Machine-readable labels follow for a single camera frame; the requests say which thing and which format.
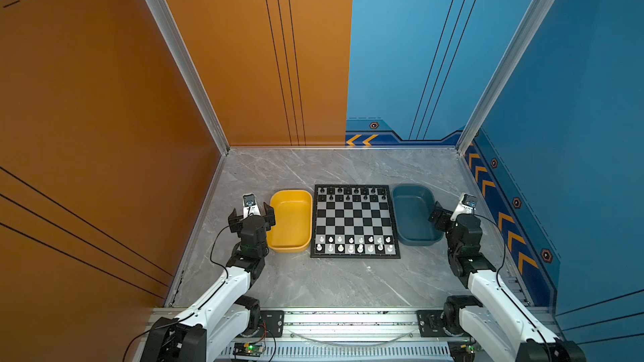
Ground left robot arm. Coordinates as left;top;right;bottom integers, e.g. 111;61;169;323
139;194;276;361

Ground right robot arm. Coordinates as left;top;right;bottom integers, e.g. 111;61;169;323
429;194;586;361

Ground black white chess board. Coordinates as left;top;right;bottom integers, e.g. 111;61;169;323
310;184;401;260

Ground left green circuit board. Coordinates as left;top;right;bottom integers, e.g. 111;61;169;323
231;343;266;360

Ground right circuit board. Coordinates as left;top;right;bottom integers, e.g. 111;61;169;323
448;342;482;362

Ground teal plastic tray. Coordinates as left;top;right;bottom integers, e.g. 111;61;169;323
392;184;443;246

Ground yellow plastic tray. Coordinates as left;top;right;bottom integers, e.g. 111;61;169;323
268;189;313;253

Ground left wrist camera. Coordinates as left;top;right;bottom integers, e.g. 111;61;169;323
243;194;261;218

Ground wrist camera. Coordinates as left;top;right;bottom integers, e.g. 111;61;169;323
450;193;477;221
243;194;261;218

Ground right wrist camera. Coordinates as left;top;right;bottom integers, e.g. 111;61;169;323
450;193;477;221

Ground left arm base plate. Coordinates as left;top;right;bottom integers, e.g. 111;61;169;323
241;309;285;338

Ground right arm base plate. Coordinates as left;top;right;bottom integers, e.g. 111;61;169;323
416;310;466;338

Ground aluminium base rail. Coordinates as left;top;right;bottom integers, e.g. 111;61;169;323
140;306;565;343

